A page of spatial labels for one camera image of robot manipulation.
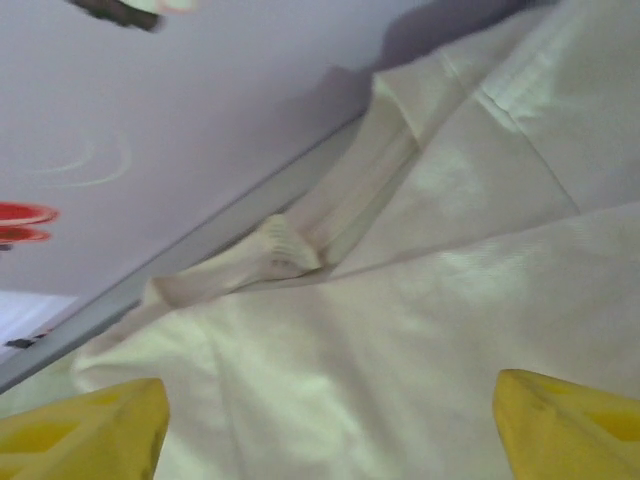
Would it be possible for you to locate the white t-shirt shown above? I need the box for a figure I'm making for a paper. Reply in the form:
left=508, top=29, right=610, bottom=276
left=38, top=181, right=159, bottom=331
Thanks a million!
left=0, top=0, right=640, bottom=480

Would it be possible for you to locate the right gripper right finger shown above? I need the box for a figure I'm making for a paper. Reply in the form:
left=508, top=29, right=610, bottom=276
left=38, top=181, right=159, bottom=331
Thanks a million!
left=492, top=368, right=640, bottom=480

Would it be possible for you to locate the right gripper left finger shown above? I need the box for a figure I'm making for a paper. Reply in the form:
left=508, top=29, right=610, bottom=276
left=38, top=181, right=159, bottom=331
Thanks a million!
left=0, top=378, right=171, bottom=480

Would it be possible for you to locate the aluminium table edge rail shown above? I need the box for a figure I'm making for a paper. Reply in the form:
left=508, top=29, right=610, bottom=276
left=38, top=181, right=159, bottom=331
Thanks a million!
left=0, top=112, right=374, bottom=396

